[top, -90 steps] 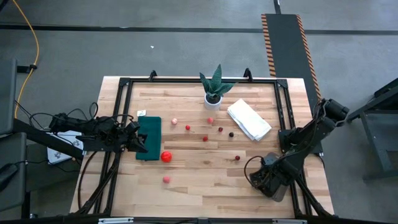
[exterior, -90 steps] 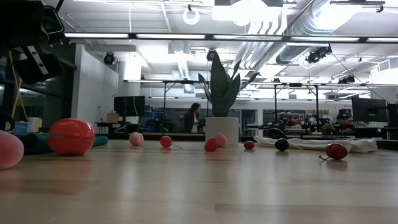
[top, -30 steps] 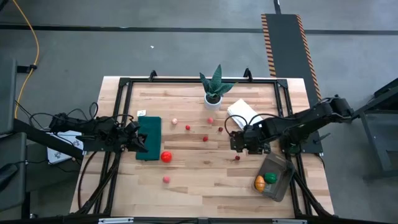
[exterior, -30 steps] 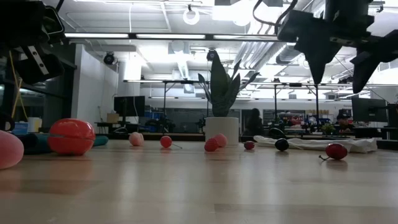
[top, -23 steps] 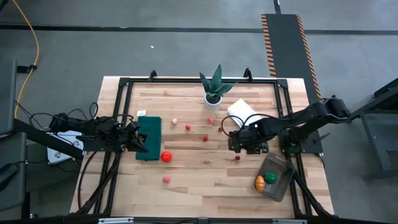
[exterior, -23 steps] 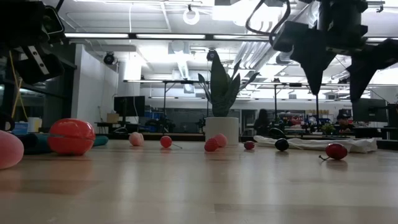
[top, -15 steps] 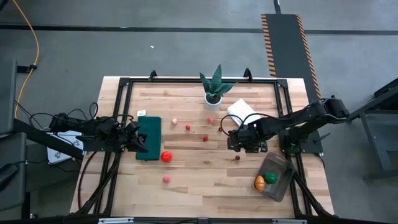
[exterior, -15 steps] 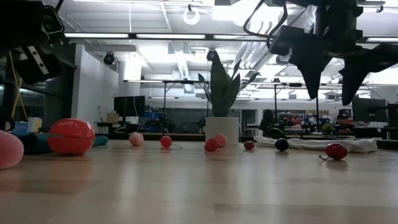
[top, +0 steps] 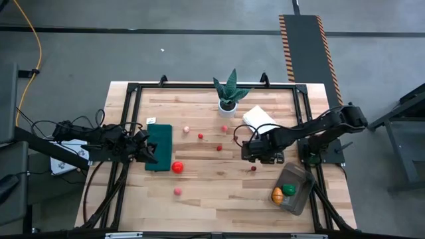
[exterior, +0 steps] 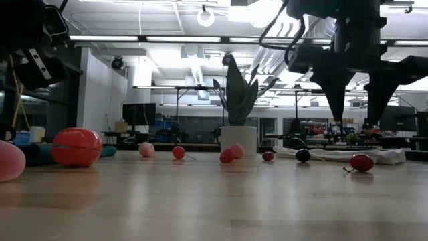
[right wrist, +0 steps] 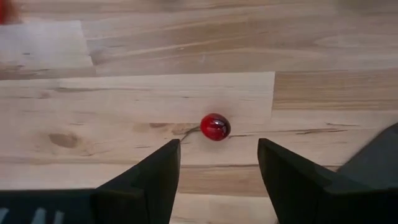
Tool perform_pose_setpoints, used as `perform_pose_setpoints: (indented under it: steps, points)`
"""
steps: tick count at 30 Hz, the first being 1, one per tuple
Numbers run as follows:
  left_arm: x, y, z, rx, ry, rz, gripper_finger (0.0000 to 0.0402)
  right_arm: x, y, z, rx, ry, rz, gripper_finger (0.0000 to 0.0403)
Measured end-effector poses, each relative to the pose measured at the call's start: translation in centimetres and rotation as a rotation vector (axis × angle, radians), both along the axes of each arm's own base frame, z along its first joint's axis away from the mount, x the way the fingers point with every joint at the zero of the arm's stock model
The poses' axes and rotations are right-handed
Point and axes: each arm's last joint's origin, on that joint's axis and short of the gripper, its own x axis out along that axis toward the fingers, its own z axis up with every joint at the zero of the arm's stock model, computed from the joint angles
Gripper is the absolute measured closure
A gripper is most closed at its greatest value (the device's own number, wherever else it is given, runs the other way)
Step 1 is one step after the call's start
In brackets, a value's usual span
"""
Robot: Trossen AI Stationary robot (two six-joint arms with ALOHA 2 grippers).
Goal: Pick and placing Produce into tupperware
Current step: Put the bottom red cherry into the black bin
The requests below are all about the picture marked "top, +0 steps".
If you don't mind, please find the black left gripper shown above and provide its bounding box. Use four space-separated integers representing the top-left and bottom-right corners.
126 130 160 164

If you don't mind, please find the white printed paper sheet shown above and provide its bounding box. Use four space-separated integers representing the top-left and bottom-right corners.
49 139 90 176

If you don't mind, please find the orange toy bell pepper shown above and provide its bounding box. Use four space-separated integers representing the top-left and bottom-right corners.
271 187 284 205

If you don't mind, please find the black striped-edge floor mat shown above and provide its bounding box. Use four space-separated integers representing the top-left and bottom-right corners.
278 14 345 107

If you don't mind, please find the clear gray tupperware container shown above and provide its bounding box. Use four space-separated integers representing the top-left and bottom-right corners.
268 161 315 216

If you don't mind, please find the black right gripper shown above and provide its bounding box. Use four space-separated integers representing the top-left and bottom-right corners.
241 138 286 166

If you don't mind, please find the silver aluminium bracket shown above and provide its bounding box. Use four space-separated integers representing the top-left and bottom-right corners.
105 232 143 239
290 233 329 239

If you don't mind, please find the dark gray cart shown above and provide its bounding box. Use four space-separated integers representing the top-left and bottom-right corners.
0 62 29 227

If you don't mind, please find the white towel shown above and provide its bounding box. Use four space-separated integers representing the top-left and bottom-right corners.
242 105 282 135

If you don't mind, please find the black aluminium table frame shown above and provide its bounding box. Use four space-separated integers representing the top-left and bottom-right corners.
74 73 358 233

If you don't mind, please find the green snake plant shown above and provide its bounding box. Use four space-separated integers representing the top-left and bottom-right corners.
212 68 255 107

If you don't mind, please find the dark metal stand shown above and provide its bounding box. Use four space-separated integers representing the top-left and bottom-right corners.
367 82 425 193

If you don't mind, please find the green folded cloth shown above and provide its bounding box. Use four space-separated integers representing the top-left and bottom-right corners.
145 123 173 173

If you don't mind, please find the white plant pot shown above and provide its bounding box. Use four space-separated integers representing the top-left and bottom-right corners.
218 99 238 119

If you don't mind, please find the green toy bell pepper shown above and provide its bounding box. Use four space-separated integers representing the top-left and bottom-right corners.
282 183 297 197

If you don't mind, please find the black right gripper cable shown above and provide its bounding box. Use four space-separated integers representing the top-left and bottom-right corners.
232 123 283 149

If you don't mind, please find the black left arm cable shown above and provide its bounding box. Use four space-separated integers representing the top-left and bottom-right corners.
15 108 107 140

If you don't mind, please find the yellow cable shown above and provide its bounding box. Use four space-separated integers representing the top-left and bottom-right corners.
12 0 43 127

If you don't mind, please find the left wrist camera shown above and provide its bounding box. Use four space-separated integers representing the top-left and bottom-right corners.
134 129 151 144

